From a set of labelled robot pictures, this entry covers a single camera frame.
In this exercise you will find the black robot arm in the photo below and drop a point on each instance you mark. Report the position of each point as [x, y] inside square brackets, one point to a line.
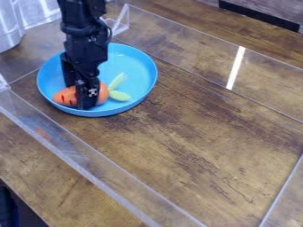
[81, 16]

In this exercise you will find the clear acrylic barrier wall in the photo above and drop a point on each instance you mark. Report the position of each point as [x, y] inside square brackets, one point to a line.
[198, 157]

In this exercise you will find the blue round plastic tray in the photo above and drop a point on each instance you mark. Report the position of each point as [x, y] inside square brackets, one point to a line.
[126, 60]

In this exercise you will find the white checked curtain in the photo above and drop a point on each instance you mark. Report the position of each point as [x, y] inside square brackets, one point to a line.
[20, 15]

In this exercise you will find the dark baseboard strip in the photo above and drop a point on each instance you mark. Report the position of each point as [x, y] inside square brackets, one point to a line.
[259, 16]

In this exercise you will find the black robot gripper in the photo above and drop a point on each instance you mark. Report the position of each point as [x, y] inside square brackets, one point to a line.
[86, 52]

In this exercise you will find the orange toy carrot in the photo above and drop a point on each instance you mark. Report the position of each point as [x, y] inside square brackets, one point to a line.
[66, 96]

